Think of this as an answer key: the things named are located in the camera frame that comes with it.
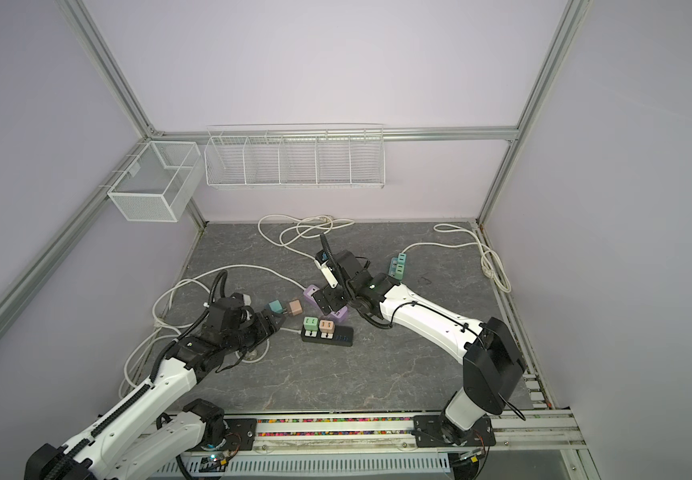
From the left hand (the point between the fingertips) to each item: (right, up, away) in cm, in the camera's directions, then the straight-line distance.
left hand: (278, 327), depth 81 cm
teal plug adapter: (-5, +3, +14) cm, 15 cm away
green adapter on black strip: (+8, -1, +6) cm, 10 cm away
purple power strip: (+15, +1, +12) cm, 19 cm away
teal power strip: (+35, +16, +19) cm, 42 cm away
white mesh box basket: (-44, +44, +17) cm, 64 cm away
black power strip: (+17, -5, +8) cm, 20 cm away
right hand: (+14, +10, +1) cm, 18 cm away
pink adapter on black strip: (+13, -2, +6) cm, 14 cm away
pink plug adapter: (+2, +3, +14) cm, 15 cm away
